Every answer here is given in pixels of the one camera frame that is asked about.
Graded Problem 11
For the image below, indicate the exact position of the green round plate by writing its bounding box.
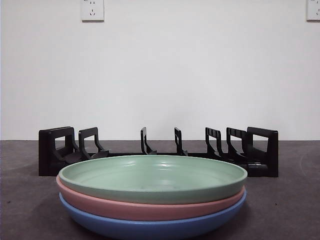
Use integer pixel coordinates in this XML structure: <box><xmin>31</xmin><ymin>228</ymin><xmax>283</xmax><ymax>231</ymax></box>
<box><xmin>57</xmin><ymin>154</ymin><xmax>248</xmax><ymax>205</ymax></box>

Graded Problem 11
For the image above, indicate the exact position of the pink round plate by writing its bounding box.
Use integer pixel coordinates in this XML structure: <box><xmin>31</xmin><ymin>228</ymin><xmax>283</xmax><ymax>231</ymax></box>
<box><xmin>56</xmin><ymin>174</ymin><xmax>247</xmax><ymax>222</ymax></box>

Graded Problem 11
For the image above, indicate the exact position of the blue round plate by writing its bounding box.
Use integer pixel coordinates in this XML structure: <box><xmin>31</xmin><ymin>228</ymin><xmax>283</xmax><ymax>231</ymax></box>
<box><xmin>58</xmin><ymin>188</ymin><xmax>248</xmax><ymax>238</ymax></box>

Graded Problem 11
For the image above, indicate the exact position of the black plastic plate rack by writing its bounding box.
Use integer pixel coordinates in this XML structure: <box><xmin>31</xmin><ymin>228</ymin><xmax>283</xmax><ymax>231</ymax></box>
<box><xmin>38</xmin><ymin>126</ymin><xmax>280</xmax><ymax>178</ymax></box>

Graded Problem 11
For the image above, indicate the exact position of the white wall socket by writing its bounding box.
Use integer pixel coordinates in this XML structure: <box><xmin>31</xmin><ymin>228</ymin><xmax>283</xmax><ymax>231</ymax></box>
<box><xmin>81</xmin><ymin>0</ymin><xmax>105</xmax><ymax>23</ymax></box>
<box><xmin>306</xmin><ymin>0</ymin><xmax>320</xmax><ymax>22</ymax></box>

